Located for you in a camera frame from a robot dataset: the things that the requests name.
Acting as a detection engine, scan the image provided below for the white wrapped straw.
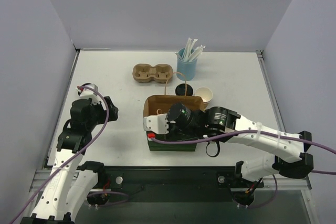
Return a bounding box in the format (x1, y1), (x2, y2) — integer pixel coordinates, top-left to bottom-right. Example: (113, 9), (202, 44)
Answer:
(183, 38), (192, 61)
(188, 45), (206, 62)
(186, 39), (198, 62)

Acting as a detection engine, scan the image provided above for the green paper bag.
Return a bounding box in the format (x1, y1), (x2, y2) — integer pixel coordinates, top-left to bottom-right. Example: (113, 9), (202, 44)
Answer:
(143, 91), (206, 152)

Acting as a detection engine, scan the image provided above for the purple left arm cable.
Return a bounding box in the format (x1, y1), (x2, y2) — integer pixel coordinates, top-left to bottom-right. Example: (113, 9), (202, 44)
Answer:
(10, 87), (129, 224)

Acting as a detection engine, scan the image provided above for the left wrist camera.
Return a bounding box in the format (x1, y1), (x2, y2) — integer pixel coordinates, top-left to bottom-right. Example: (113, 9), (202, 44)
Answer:
(76, 83), (99, 105)

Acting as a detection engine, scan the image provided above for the black plastic cup lid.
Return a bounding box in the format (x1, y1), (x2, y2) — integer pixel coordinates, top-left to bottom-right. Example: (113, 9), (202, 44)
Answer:
(175, 83), (194, 93)

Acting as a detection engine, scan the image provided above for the single brown paper cup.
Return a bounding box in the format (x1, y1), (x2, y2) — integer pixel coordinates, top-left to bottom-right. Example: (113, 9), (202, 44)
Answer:
(175, 90), (193, 96)

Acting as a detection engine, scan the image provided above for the brown cardboard cup carrier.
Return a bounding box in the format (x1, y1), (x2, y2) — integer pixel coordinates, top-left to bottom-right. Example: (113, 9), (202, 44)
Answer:
(132, 63), (173, 83)

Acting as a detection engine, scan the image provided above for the blue straw holder cup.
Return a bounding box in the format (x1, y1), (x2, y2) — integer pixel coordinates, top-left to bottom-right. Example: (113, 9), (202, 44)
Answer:
(176, 48), (197, 81)

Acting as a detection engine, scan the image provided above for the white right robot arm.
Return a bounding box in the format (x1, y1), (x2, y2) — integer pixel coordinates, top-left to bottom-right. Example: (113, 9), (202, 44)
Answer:
(166, 103), (313, 186)

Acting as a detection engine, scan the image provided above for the brown paper cup stack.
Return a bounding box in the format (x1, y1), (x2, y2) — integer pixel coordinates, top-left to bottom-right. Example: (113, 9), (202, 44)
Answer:
(195, 87), (213, 104)

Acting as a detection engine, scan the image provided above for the aluminium table rail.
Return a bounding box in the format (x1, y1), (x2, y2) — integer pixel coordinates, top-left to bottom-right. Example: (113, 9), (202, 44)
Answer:
(42, 49), (80, 169)

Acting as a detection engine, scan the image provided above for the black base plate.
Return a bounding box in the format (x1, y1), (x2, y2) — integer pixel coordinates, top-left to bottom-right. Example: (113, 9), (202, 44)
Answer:
(90, 166), (264, 206)

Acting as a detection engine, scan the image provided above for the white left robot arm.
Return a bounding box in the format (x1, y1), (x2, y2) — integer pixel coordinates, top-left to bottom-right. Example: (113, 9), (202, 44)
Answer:
(21, 95), (118, 223)

